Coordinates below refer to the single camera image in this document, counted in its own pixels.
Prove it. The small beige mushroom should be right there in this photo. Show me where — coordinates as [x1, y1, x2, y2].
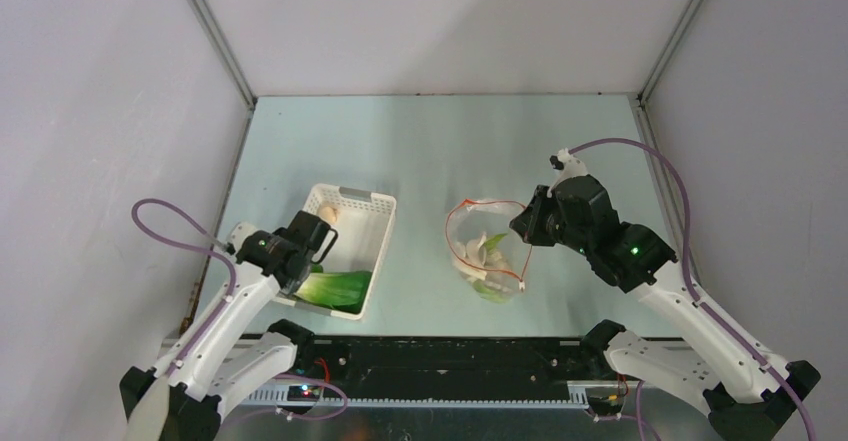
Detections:
[317, 204, 339, 225]

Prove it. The clear zip top bag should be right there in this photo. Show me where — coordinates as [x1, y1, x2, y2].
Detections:
[444, 198, 532, 304]

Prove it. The green bok choy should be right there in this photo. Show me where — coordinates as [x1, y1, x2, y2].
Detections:
[294, 271, 372, 313]

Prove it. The white cauliflower with green leaves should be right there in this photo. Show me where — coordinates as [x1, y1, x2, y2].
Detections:
[465, 276, 515, 304]

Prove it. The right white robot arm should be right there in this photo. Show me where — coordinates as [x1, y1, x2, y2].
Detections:
[509, 175, 821, 440]

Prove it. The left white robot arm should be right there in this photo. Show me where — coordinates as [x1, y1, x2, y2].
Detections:
[120, 211, 338, 440]

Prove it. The white perforated plastic basket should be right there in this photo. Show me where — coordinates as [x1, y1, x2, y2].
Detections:
[274, 183, 396, 320]

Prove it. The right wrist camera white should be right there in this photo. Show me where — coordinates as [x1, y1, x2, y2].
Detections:
[549, 148, 589, 189]

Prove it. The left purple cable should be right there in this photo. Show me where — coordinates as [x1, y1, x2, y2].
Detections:
[131, 198, 240, 373]

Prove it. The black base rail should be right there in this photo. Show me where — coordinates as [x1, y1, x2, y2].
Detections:
[288, 336, 618, 405]

